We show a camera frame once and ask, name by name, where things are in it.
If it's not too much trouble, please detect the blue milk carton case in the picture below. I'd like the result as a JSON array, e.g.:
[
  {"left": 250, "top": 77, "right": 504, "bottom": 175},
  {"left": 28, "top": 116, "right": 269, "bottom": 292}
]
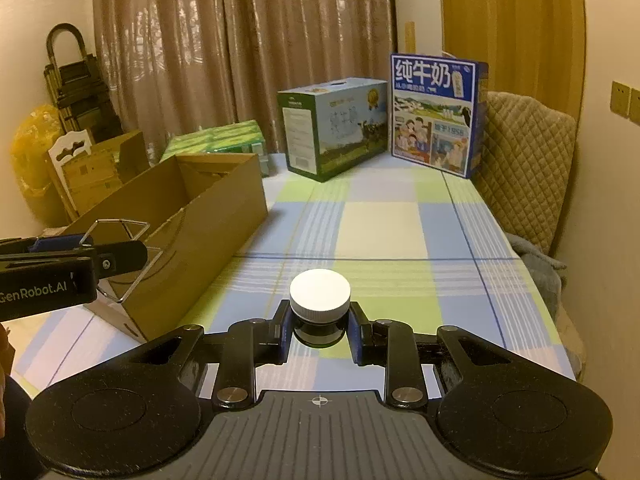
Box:
[{"left": 389, "top": 52, "right": 490, "bottom": 180}]

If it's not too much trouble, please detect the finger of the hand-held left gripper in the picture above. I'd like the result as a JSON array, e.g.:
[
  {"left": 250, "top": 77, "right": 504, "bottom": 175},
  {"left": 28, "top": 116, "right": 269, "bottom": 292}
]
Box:
[
  {"left": 0, "top": 236, "right": 96, "bottom": 258},
  {"left": 93, "top": 240, "right": 149, "bottom": 276}
]

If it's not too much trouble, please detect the yellow plastic bag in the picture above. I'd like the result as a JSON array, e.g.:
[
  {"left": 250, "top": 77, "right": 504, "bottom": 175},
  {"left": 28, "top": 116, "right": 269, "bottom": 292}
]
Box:
[{"left": 11, "top": 104, "right": 71, "bottom": 226}]

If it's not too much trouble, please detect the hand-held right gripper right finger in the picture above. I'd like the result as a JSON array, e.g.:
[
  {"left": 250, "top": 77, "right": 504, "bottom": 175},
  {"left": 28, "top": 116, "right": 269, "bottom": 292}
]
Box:
[{"left": 348, "top": 301, "right": 516, "bottom": 411}]

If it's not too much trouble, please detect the black folding trolley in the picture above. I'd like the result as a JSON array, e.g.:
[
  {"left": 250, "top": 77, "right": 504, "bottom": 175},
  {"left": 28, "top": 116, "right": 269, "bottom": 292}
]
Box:
[{"left": 42, "top": 23, "right": 121, "bottom": 143}]

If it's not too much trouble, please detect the small round white cap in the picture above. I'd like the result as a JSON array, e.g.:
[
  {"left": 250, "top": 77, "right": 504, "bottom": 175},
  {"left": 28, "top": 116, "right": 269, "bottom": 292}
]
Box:
[{"left": 289, "top": 269, "right": 352, "bottom": 348}]

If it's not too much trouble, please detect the pack of green cartons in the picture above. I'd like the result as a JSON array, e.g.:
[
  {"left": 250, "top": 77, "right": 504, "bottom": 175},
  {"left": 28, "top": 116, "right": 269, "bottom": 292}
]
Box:
[{"left": 160, "top": 120, "right": 271, "bottom": 178}]

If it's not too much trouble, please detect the chair with quilted cover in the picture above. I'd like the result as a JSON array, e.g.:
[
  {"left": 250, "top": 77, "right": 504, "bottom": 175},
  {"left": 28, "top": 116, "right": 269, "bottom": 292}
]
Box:
[{"left": 472, "top": 91, "right": 577, "bottom": 256}]

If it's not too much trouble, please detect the printed brown cardboard box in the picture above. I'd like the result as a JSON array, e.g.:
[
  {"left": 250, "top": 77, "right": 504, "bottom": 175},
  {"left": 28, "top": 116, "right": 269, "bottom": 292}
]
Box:
[{"left": 47, "top": 130, "right": 151, "bottom": 221}]

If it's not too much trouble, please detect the green milk carton case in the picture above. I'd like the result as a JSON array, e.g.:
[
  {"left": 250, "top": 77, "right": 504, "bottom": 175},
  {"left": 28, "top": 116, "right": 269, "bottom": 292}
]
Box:
[{"left": 277, "top": 77, "right": 391, "bottom": 182}]

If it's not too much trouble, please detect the white carved panel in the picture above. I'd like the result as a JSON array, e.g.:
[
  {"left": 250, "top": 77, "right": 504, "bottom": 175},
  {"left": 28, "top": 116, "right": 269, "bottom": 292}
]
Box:
[{"left": 47, "top": 130, "right": 96, "bottom": 166}]

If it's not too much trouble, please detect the wooden door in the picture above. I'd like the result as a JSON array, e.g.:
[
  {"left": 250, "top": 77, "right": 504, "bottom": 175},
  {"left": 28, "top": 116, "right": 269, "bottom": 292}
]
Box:
[{"left": 439, "top": 0, "right": 586, "bottom": 106}]

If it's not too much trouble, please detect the beige patterned curtain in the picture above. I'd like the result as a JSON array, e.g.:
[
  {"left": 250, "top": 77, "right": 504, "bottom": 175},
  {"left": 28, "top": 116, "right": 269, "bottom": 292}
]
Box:
[{"left": 92, "top": 0, "right": 396, "bottom": 161}]

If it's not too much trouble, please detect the grey blanket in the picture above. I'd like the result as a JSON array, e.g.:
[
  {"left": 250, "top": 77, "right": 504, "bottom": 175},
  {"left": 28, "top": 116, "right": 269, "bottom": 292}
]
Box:
[{"left": 510, "top": 232, "right": 568, "bottom": 321}]

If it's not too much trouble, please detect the metal wire rack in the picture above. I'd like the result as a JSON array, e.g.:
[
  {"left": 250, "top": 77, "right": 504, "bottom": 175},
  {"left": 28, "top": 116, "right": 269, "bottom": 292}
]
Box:
[{"left": 80, "top": 219, "right": 163, "bottom": 306}]

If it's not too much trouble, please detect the plaid tablecloth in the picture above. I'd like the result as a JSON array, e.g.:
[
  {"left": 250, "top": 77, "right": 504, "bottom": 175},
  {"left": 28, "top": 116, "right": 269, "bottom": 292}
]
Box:
[{"left": 10, "top": 165, "right": 576, "bottom": 386}]

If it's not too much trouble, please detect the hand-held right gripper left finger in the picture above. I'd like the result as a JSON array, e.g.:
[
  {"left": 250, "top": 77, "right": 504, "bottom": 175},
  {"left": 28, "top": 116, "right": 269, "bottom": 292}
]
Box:
[{"left": 127, "top": 300, "right": 293, "bottom": 411}]

